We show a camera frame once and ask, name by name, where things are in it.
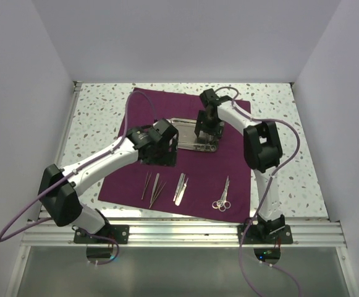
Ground steel surgical scissors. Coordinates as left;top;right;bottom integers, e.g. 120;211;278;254
211;182;231;212

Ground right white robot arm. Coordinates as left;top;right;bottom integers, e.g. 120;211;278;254
195;89;285;243

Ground steel instrument tray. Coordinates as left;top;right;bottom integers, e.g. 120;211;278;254
169;118;208;152

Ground aluminium left side rail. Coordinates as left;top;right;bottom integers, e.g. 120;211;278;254
39;82;83;218

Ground steel hemostat clamp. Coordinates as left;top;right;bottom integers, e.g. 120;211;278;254
196;135;219;152

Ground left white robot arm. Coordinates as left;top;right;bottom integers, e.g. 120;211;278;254
39;119;179;243

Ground steel surgical forceps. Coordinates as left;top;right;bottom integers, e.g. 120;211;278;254
141;171;152;200

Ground aluminium rail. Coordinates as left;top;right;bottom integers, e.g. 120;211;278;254
39;82;83;218
20;218;347;248

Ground purple surgical cloth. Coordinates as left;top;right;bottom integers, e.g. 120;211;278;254
98;87;253;223

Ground steel scalpel handle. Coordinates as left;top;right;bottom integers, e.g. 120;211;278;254
173;173;185;202
175;178;188;206
178;178;188;204

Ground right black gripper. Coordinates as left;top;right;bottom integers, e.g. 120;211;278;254
195;110;225;141

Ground aluminium front rail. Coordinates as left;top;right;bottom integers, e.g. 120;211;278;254
20;218;347;248

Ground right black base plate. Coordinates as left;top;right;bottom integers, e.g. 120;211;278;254
237;218;294;244

